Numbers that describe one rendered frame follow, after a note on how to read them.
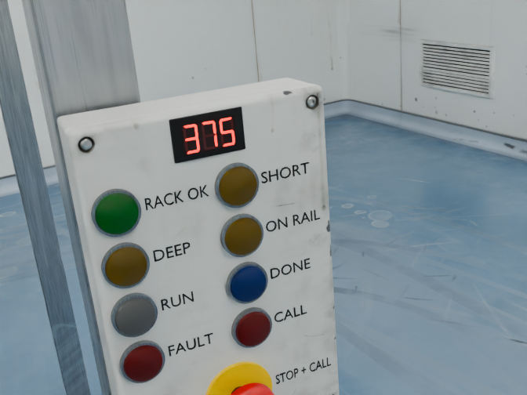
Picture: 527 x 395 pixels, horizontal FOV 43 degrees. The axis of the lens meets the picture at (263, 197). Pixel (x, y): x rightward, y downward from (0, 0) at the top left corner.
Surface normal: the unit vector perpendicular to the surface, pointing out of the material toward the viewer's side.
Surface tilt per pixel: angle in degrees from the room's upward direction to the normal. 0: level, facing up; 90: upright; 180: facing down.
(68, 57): 90
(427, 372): 0
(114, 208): 87
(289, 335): 90
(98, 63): 90
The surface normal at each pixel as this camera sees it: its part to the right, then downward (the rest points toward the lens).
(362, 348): -0.08, -0.93
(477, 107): -0.86, 0.25
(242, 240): 0.36, 0.32
